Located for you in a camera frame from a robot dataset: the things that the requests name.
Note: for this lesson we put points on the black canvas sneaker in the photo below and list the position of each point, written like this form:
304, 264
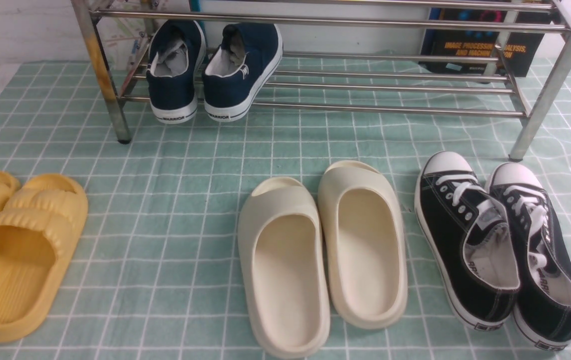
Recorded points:
542, 310
468, 233

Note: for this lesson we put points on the yellow slipper inner right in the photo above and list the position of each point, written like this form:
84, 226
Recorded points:
40, 227

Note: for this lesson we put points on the map poster paper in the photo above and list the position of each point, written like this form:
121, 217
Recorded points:
124, 40

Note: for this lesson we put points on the cream slide slipper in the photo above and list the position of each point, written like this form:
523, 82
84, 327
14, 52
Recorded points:
365, 239
279, 237

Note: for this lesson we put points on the cream slide slipper left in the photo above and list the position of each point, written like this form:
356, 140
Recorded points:
279, 237

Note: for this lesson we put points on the cream slide slipper right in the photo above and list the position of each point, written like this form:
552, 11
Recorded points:
365, 239

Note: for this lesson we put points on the green checked tablecloth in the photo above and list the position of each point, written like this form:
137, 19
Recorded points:
156, 274

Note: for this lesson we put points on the silver metal shoe rack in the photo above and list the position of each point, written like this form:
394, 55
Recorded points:
498, 78

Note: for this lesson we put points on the black canvas sneaker right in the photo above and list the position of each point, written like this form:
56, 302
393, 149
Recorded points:
542, 310

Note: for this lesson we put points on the navy slip-on shoe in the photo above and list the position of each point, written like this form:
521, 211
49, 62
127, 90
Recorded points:
246, 58
176, 51

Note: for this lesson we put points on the black canvas sneaker left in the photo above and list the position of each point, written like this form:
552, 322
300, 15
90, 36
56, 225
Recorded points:
468, 233

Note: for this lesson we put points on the dark image processing book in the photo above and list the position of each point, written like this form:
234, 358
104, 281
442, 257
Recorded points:
520, 48

